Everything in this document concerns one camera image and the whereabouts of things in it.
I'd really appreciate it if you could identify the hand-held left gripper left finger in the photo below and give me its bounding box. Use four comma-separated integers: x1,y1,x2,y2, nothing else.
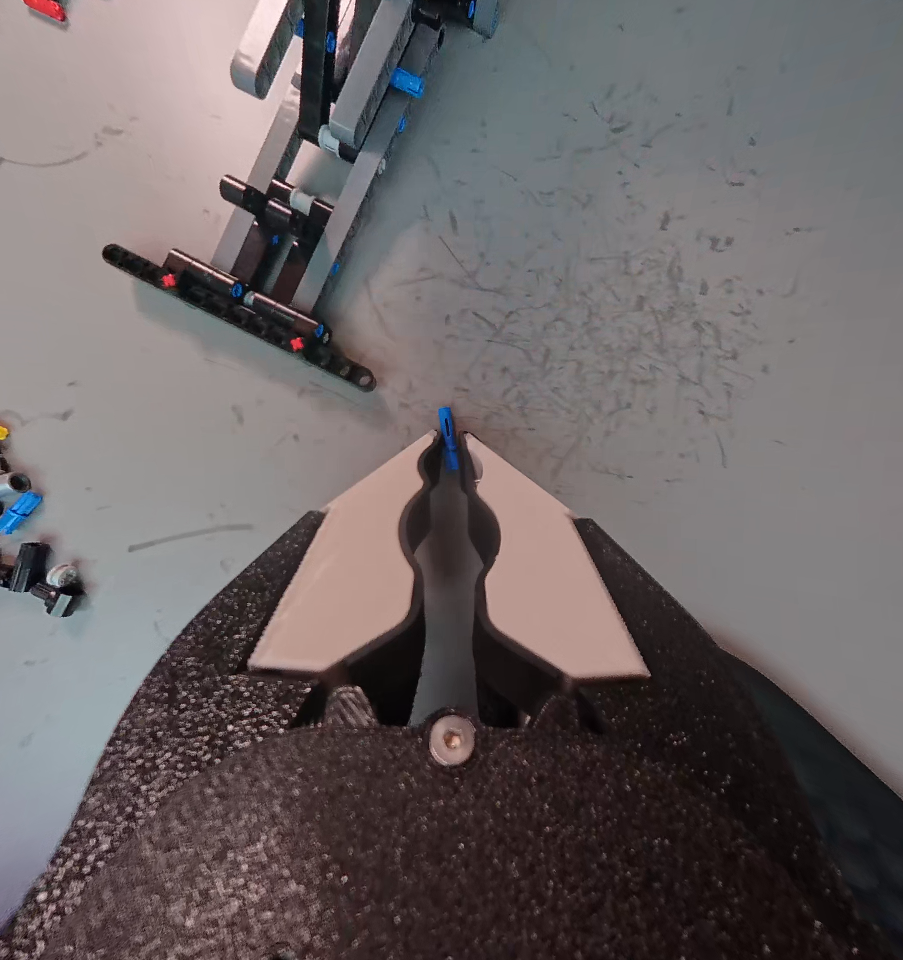
247,431,444,725

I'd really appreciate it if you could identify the pile of blue black pins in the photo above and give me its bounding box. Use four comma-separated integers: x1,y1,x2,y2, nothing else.
0,408,87,618

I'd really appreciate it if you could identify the grey desk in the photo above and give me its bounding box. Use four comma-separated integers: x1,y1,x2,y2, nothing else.
0,0,903,939

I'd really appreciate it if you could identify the white black toy truck chassis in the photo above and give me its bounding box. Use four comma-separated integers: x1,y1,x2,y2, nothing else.
102,0,502,393

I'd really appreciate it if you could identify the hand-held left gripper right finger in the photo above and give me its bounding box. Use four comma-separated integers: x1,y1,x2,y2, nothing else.
459,431,651,725

